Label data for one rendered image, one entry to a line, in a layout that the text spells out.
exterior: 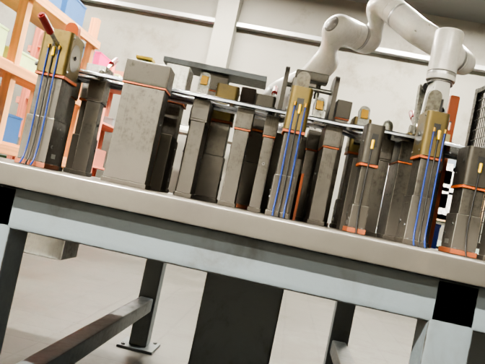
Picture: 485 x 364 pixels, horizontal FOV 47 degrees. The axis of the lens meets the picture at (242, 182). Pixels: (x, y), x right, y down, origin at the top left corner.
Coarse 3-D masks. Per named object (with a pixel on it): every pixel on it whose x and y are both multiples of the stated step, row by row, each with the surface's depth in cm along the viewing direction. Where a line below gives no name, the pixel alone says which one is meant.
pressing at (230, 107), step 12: (84, 72) 160; (96, 72) 160; (120, 84) 175; (180, 96) 173; (192, 96) 167; (204, 96) 159; (216, 108) 178; (228, 108) 178; (252, 108) 167; (264, 108) 159; (264, 120) 178; (312, 120) 166; (324, 120) 159; (348, 132) 176; (360, 132) 169; (396, 132) 156; (456, 144) 155; (456, 156) 177
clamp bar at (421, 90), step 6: (420, 84) 183; (426, 84) 181; (420, 90) 183; (426, 90) 181; (420, 96) 183; (420, 102) 183; (420, 108) 183; (414, 114) 182; (414, 120) 181; (414, 126) 181; (414, 132) 180
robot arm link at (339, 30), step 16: (336, 16) 199; (336, 32) 198; (352, 32) 199; (320, 48) 210; (336, 48) 204; (352, 48) 206; (320, 64) 211; (336, 64) 211; (288, 80) 220; (288, 96) 219
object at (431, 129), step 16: (432, 112) 143; (416, 128) 151; (432, 128) 142; (416, 144) 147; (432, 144) 142; (416, 160) 146; (432, 160) 143; (416, 176) 143; (432, 176) 143; (416, 192) 143; (432, 192) 142; (416, 208) 142; (400, 224) 148; (416, 224) 141; (400, 240) 144; (416, 240) 141
